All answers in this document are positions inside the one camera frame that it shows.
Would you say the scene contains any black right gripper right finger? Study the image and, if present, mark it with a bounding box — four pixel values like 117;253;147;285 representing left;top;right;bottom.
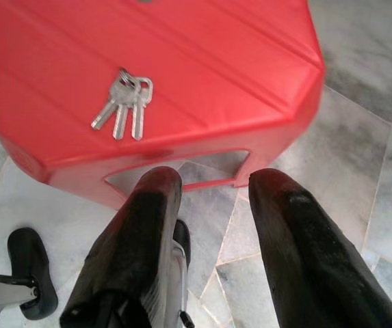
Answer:
249;168;392;328

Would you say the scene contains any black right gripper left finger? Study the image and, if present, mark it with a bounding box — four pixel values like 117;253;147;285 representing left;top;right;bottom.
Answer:
60;166;183;328

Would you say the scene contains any black robot right foot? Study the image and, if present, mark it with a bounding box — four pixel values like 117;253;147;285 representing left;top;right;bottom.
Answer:
174;219;192;262

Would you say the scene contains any silver robot right leg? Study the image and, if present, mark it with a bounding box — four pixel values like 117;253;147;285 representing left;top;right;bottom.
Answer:
168;245;194;328

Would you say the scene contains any silver three key bunch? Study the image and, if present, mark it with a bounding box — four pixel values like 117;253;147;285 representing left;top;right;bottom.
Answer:
90;66;155;141

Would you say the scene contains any red plastic stool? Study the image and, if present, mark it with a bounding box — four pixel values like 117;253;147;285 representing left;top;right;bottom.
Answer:
0;0;326;210

